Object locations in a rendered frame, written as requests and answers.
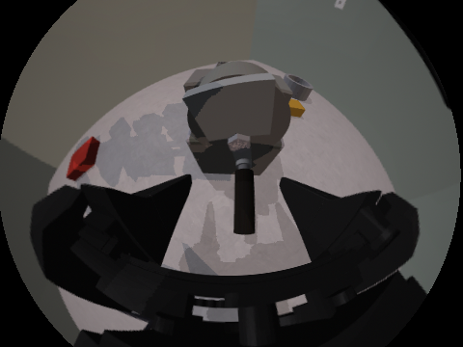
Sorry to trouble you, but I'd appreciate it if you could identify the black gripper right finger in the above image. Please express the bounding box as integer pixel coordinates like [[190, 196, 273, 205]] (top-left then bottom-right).
[[279, 176, 381, 262]]

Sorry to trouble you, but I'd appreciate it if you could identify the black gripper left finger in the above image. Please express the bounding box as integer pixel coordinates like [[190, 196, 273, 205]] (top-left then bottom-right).
[[81, 173, 193, 267]]

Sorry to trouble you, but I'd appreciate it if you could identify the dark grey ring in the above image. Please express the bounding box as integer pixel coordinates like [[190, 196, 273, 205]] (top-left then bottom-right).
[[283, 73, 313, 101]]

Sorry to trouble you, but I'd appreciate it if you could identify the orange-yellow block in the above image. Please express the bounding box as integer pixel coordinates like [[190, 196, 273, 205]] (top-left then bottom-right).
[[289, 99, 305, 117]]

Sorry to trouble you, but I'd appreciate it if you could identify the red block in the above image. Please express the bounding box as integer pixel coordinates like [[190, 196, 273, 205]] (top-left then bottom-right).
[[67, 136, 99, 181]]

